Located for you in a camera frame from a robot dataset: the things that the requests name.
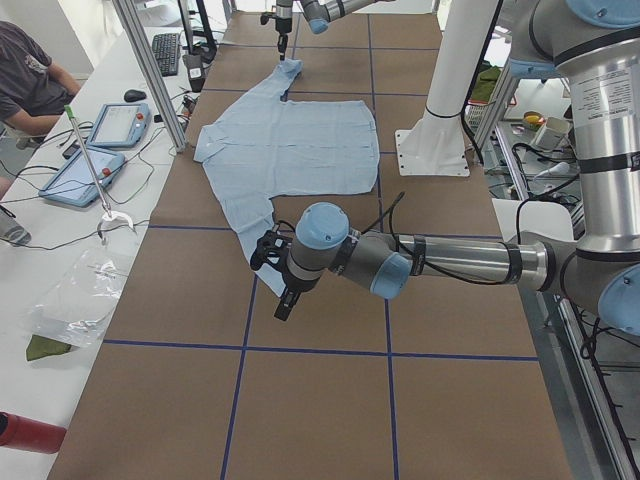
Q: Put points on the light blue button-up shirt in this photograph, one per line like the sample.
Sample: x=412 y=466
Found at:
x=263 y=146

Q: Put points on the blue teach pendant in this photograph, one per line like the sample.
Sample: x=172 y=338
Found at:
x=73 y=183
x=119 y=125

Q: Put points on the seated person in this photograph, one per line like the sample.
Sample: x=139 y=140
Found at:
x=34 y=89

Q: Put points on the green folded cloth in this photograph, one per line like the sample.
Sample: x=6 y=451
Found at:
x=40 y=347

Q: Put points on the red metal bottle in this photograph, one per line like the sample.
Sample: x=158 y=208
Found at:
x=26 y=434

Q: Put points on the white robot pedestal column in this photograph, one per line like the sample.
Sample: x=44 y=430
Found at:
x=435 y=146

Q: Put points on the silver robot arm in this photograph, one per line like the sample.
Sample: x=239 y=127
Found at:
x=385 y=61
x=317 y=15

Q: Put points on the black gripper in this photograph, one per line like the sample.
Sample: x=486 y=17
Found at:
x=296 y=284
x=283 y=26

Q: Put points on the far blue teach pendant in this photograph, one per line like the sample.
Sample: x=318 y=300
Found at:
x=119 y=125

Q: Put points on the aluminium frame post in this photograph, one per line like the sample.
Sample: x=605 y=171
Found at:
x=142 y=50

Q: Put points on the black keyboard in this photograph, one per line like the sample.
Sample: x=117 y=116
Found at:
x=166 y=49

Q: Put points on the near blue teach pendant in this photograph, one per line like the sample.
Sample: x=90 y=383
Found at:
x=73 y=183

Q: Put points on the black computer mouse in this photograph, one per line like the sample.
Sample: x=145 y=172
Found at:
x=134 y=95

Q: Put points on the long reach grabber stick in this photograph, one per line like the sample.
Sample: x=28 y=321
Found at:
x=109 y=216

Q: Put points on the clear plastic bag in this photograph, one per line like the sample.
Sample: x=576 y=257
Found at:
x=78 y=308

